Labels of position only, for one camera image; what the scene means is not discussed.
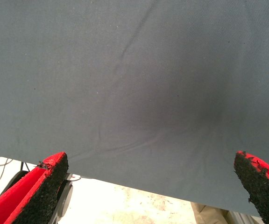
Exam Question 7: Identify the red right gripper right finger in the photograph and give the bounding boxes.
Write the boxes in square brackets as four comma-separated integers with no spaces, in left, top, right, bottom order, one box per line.
[234,150,269,224]

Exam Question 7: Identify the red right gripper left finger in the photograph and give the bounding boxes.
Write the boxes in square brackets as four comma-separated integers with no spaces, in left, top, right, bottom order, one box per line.
[0,151,69,224]

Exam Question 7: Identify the dark grey table cloth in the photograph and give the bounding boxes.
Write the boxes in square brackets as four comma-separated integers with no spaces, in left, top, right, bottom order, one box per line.
[0,0,269,217]

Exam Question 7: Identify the khaki trouser leg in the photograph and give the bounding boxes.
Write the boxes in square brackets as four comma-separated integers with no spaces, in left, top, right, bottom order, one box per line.
[190,202,231,224]

